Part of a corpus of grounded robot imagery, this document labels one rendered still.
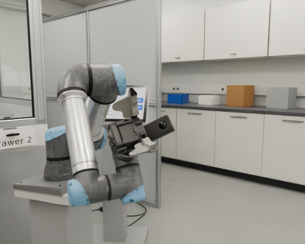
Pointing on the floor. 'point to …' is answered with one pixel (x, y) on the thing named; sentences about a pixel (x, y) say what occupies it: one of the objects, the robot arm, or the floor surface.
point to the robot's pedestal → (57, 219)
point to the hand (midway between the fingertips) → (145, 115)
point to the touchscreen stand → (115, 212)
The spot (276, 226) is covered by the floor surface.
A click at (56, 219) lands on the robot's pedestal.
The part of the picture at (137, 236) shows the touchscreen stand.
